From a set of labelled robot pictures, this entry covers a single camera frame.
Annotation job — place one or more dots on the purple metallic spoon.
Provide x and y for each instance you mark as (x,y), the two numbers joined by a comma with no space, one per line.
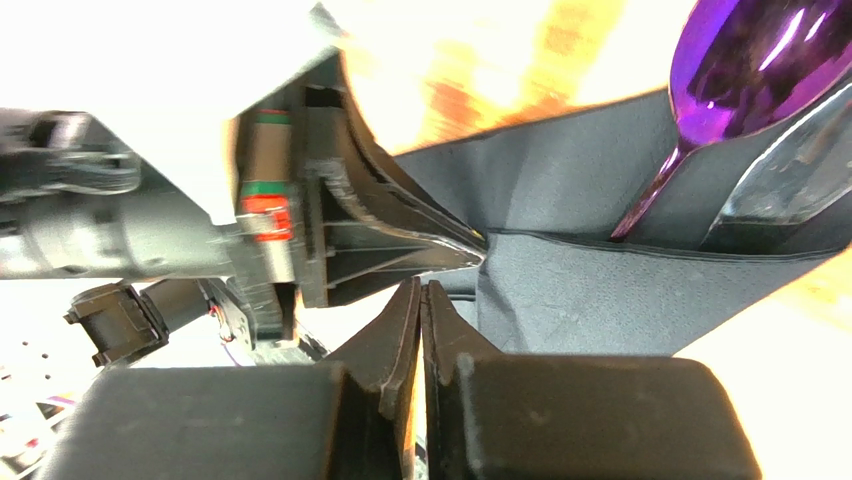
(739,68)

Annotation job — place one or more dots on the black paper napkin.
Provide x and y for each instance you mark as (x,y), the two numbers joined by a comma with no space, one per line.
(546,197)

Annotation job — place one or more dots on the silver table knife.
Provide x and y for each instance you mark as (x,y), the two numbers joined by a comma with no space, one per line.
(803,172)

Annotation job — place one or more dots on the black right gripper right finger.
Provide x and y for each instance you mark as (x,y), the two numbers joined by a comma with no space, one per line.
(496,415)

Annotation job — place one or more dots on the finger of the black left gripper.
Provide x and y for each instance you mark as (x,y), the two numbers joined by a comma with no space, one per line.
(366,224)

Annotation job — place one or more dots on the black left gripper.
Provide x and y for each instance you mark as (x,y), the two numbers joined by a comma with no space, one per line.
(147,145)

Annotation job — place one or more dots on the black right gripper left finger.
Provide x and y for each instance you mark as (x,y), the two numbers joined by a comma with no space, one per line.
(345,417)

